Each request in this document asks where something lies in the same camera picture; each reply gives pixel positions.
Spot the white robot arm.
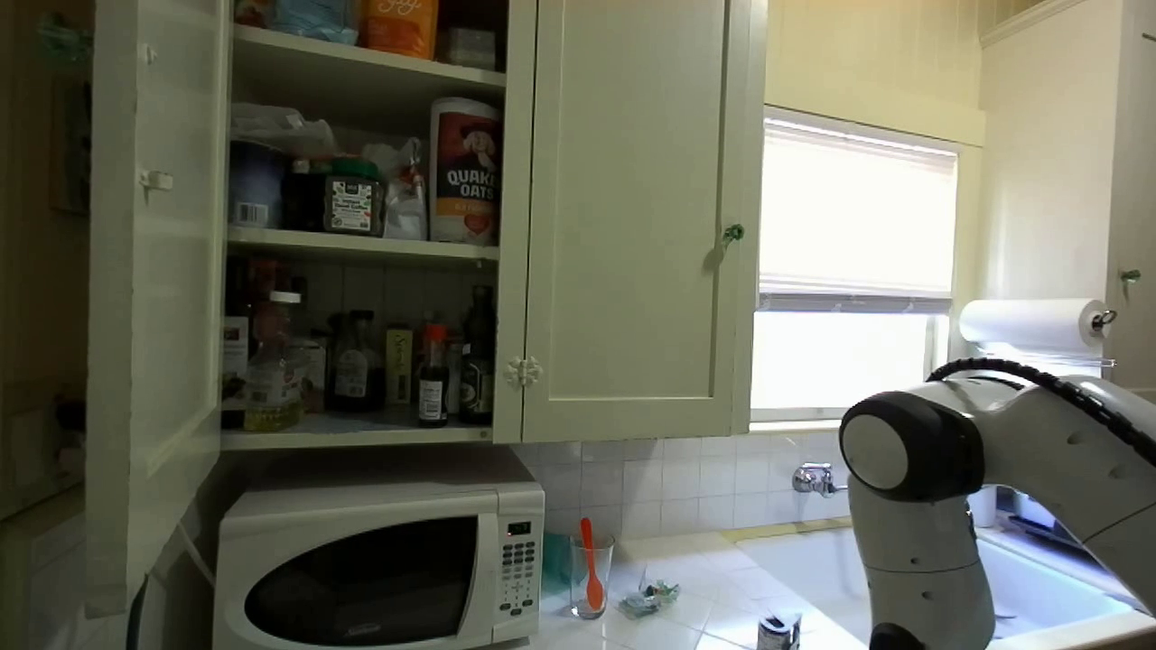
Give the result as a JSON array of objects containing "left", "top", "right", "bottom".
[{"left": 839, "top": 358, "right": 1156, "bottom": 650}]

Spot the blue tape dispenser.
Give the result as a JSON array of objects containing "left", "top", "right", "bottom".
[{"left": 759, "top": 614, "right": 801, "bottom": 650}]

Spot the open cabinet door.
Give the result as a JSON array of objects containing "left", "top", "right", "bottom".
[{"left": 86, "top": 0, "right": 230, "bottom": 614}]

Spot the tall dark bottle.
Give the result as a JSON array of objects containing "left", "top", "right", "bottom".
[{"left": 460, "top": 284, "right": 495, "bottom": 427}]

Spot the dark sauce bottle red cap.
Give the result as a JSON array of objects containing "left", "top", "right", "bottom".
[{"left": 418, "top": 322, "right": 449, "bottom": 427}]

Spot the cream upper cabinet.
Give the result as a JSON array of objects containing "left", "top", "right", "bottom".
[{"left": 82, "top": 0, "right": 771, "bottom": 616}]

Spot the orange spatula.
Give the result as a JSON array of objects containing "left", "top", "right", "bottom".
[{"left": 578, "top": 515, "right": 608, "bottom": 614}]

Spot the oats canister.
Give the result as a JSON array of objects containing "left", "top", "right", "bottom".
[{"left": 431, "top": 98, "right": 497, "bottom": 247}]

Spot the dark glass jar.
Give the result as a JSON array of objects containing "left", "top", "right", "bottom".
[{"left": 329, "top": 312, "right": 381, "bottom": 412}]

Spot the clear drinking glass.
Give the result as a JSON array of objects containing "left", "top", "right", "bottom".
[{"left": 567, "top": 538, "right": 614, "bottom": 621}]

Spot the green lid spice jar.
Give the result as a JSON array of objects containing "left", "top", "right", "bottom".
[{"left": 325, "top": 158, "right": 381, "bottom": 235}]

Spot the chrome faucet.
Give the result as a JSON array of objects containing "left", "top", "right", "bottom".
[{"left": 792, "top": 461, "right": 843, "bottom": 495}]

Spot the white window blind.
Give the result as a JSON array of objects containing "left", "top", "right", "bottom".
[{"left": 759, "top": 117, "right": 959, "bottom": 300}]

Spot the yellow liquid bottle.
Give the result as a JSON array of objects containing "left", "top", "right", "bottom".
[{"left": 246, "top": 288, "right": 300, "bottom": 433}]

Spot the white microwave oven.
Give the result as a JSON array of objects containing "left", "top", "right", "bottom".
[{"left": 213, "top": 482, "right": 547, "bottom": 650}]

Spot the orange snack bag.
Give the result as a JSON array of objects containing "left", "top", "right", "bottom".
[{"left": 361, "top": 0, "right": 440, "bottom": 58}]

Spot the paper towel roll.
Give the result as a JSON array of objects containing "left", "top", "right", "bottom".
[{"left": 959, "top": 297, "right": 1116, "bottom": 377}]

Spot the white kitchen sink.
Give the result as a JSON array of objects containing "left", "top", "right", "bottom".
[{"left": 741, "top": 526, "right": 1139, "bottom": 644}]

